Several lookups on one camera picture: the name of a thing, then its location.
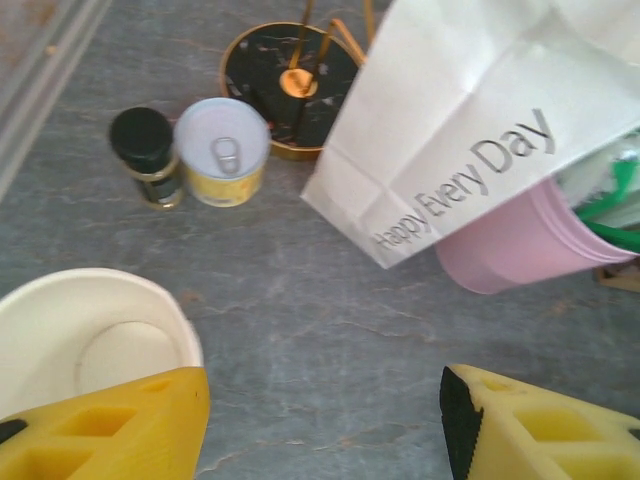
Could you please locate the nested white paper cups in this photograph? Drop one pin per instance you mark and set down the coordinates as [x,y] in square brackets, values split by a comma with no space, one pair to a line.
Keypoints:
[50,310]

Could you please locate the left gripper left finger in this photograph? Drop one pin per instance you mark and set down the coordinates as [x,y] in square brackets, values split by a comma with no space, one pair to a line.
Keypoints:
[100,435]

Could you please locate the black cap spice bottle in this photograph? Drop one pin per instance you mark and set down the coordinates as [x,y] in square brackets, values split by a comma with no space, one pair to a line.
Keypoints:
[142,135]

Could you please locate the white paper bag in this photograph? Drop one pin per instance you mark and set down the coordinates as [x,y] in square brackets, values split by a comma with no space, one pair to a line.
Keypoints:
[450,100]

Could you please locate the green wrapped straw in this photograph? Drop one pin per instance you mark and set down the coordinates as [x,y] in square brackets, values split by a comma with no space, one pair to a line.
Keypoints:
[625,172]
[610,230]

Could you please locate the yellow pull-tab can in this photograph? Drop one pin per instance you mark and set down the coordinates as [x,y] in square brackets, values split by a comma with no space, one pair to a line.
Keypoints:
[220,145]

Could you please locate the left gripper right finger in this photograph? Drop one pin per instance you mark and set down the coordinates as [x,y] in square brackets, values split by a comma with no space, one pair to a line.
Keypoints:
[550,440]

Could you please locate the brown cardboard tray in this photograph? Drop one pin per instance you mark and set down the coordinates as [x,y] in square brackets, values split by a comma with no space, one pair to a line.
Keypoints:
[617,280]

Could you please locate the pink straw holder cup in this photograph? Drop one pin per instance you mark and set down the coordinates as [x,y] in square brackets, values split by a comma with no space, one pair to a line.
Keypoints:
[500,245]

